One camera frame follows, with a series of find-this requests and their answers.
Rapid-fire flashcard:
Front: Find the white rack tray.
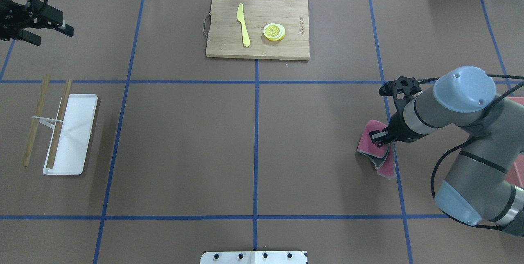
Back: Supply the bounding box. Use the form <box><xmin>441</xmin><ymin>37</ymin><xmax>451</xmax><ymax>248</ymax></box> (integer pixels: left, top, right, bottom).
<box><xmin>43</xmin><ymin>94</ymin><xmax>99</xmax><ymax>175</ymax></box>

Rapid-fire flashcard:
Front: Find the yellow lemon slice toy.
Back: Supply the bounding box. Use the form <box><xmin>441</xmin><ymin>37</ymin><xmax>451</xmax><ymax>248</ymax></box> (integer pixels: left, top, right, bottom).
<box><xmin>262</xmin><ymin>23</ymin><xmax>286</xmax><ymax>41</ymax></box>

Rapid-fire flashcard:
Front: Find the pink plastic bin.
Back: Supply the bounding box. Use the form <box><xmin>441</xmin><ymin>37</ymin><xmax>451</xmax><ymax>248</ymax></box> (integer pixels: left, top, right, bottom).
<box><xmin>504</xmin><ymin>97</ymin><xmax>524</xmax><ymax>189</ymax></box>

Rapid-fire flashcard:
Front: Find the wooden cutting board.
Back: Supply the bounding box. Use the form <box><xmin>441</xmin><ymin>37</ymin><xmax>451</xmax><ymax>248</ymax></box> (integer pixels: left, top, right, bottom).
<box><xmin>206</xmin><ymin>0</ymin><xmax>310</xmax><ymax>61</ymax></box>

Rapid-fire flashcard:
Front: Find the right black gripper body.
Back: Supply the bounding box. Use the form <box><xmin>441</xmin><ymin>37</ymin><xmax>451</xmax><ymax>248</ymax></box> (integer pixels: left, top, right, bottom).
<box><xmin>385</xmin><ymin>113</ymin><xmax>414</xmax><ymax>143</ymax></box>

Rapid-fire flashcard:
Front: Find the pink cloth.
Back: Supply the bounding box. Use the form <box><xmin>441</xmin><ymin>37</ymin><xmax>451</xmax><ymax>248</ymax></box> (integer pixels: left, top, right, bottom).
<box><xmin>356</xmin><ymin>120</ymin><xmax>397</xmax><ymax>179</ymax></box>

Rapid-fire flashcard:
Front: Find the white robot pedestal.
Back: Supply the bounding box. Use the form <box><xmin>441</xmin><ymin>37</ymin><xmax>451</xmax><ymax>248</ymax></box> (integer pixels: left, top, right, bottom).
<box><xmin>200</xmin><ymin>250</ymin><xmax>309</xmax><ymax>264</ymax></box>

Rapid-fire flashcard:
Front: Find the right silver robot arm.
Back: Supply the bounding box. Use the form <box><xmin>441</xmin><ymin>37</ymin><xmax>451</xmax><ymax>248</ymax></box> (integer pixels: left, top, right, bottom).
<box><xmin>364</xmin><ymin>66</ymin><xmax>524</xmax><ymax>237</ymax></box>

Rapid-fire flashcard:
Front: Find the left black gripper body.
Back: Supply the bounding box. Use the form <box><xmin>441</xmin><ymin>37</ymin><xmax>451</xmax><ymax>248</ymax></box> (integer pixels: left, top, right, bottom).
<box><xmin>0</xmin><ymin>0</ymin><xmax>47</xmax><ymax>41</ymax></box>

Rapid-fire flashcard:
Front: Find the wooden rack rod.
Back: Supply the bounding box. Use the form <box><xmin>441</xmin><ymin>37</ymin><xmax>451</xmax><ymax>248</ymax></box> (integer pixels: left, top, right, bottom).
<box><xmin>45</xmin><ymin>78</ymin><xmax>73</xmax><ymax>169</ymax></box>
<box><xmin>21</xmin><ymin>74</ymin><xmax>50</xmax><ymax>167</ymax></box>

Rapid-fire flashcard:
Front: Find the yellow plastic knife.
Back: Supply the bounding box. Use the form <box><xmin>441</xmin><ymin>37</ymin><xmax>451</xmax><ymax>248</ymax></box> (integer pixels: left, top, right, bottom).
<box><xmin>236</xmin><ymin>3</ymin><xmax>251</xmax><ymax>47</ymax></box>

